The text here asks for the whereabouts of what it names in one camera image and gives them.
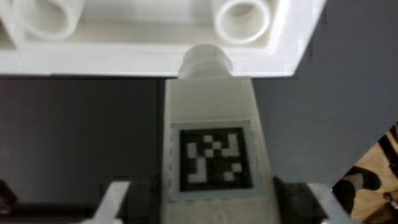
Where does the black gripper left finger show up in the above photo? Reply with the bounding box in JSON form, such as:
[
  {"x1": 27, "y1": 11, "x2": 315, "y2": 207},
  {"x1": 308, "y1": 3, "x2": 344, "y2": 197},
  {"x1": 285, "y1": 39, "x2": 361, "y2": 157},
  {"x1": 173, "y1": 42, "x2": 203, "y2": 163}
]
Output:
[{"x1": 79, "y1": 180, "x2": 161, "y2": 224}]

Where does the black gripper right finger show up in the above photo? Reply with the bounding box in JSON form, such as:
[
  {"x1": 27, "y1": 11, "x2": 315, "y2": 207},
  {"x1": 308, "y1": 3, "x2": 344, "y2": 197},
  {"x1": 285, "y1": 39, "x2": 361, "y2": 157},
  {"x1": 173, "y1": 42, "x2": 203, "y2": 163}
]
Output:
[{"x1": 274, "y1": 177, "x2": 361, "y2": 224}]

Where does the white table leg with thread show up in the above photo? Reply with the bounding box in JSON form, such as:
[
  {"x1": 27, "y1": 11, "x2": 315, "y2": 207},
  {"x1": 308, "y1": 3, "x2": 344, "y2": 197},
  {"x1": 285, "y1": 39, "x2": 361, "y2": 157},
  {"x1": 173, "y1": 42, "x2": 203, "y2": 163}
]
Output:
[{"x1": 161, "y1": 45, "x2": 281, "y2": 224}]

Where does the white square table top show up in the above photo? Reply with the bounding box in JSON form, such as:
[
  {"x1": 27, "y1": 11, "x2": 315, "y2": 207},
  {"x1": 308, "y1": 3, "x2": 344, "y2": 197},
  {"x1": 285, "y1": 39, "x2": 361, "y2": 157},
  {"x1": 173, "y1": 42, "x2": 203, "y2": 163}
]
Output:
[{"x1": 0, "y1": 0, "x2": 328, "y2": 77}]

